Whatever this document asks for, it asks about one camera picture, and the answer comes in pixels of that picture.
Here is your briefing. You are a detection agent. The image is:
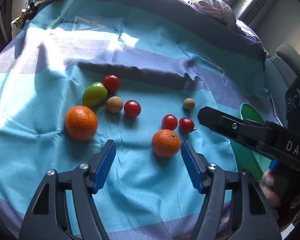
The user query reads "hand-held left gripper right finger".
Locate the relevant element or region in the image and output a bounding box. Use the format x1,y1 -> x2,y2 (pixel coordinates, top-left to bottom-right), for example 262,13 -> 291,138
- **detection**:
181,139 -> 283,240

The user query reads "green plastic bowl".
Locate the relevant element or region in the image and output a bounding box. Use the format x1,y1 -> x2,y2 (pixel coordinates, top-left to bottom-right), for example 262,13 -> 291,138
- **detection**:
230,102 -> 278,180

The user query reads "small orange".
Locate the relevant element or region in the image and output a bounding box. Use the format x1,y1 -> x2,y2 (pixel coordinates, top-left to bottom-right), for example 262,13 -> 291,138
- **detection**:
151,129 -> 181,158

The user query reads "blue and purple printed blanket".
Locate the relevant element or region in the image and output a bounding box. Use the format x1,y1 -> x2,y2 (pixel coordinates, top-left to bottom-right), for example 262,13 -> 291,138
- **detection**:
0,0 -> 278,240

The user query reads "brown longan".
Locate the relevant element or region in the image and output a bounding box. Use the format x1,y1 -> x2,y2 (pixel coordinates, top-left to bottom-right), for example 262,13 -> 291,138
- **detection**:
183,98 -> 196,110
106,96 -> 123,113

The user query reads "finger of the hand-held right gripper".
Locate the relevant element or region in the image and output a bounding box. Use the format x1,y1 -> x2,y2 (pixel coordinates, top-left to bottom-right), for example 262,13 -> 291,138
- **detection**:
198,107 -> 265,153

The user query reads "crinkled bag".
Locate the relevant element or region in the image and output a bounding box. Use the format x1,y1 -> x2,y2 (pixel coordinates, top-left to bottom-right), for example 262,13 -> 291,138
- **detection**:
11,2 -> 38,28

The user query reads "crumpled purple cloth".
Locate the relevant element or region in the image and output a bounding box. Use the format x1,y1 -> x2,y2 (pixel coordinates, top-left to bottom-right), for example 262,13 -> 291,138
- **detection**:
191,0 -> 237,30

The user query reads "red cherry tomato with stem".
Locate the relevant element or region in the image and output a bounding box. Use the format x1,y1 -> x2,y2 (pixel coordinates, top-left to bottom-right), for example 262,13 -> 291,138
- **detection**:
179,117 -> 197,134

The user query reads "green mango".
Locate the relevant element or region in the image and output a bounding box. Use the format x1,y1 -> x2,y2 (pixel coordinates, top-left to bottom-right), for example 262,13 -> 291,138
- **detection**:
82,82 -> 108,107

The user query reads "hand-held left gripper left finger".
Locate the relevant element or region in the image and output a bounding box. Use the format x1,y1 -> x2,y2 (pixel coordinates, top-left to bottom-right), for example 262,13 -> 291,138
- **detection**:
19,139 -> 117,240

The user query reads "grey curtain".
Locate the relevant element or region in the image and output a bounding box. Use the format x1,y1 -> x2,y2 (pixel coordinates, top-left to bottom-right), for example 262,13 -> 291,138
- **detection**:
236,0 -> 283,23

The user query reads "grey sofa cushion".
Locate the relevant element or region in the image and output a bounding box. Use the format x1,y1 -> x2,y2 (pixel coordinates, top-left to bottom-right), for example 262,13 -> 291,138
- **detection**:
264,42 -> 300,128

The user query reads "person's right hand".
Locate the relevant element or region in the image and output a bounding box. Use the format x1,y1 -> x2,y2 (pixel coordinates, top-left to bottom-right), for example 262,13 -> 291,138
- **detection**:
259,170 -> 282,228

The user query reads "large orange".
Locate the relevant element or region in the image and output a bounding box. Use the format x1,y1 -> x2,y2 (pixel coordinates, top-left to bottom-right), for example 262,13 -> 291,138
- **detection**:
64,105 -> 98,141

